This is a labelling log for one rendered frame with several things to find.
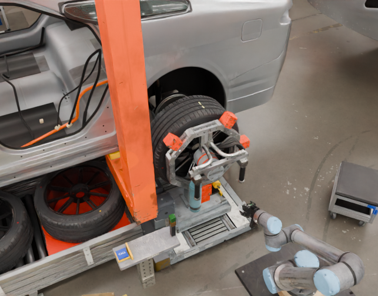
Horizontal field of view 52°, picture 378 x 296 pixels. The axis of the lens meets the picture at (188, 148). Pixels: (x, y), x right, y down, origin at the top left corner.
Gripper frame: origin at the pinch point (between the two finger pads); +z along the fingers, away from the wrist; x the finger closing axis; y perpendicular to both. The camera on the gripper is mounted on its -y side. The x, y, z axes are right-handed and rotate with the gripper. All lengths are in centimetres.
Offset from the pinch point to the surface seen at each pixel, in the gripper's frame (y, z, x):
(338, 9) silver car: 87, 123, -240
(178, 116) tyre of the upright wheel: 65, 29, 15
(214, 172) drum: 25.3, 12.7, 6.6
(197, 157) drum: 34.3, 25.6, 9.6
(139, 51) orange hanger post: 115, -17, 47
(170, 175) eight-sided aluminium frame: 28, 30, 31
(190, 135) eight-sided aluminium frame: 54, 16, 16
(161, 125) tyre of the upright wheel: 61, 35, 25
